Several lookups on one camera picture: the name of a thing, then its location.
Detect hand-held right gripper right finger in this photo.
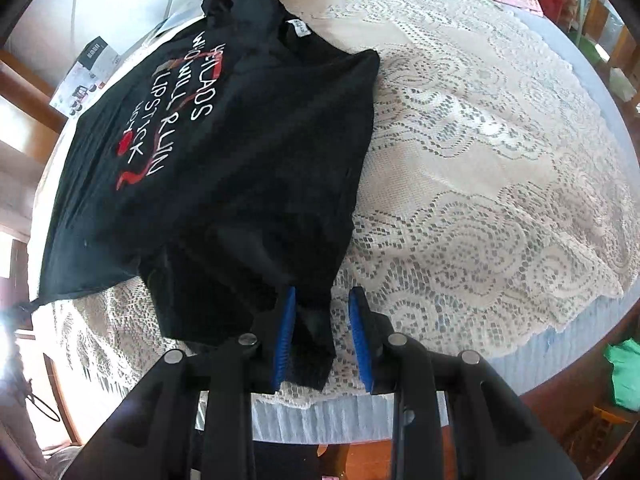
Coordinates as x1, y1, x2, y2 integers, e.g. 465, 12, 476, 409
347, 287, 583, 480

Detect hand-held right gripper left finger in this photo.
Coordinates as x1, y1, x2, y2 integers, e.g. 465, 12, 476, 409
65, 287, 301, 480

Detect black printed t-shirt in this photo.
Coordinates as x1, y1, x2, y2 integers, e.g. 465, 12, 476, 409
31, 0, 382, 392

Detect pale blue mattress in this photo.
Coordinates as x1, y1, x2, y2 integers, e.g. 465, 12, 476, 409
240, 10, 640, 446

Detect cream lace bedspread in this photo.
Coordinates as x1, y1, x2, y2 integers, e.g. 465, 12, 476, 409
30, 0, 626, 411

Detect green cloth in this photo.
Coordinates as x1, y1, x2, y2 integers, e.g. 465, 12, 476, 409
603, 340, 640, 411

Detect printed cardboard box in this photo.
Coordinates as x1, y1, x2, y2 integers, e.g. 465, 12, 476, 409
49, 36, 121, 120

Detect wooden cabinet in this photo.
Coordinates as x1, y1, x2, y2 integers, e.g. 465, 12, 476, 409
0, 50, 66, 236

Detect wooden chair frame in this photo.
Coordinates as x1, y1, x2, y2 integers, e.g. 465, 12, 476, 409
575, 0, 640, 111

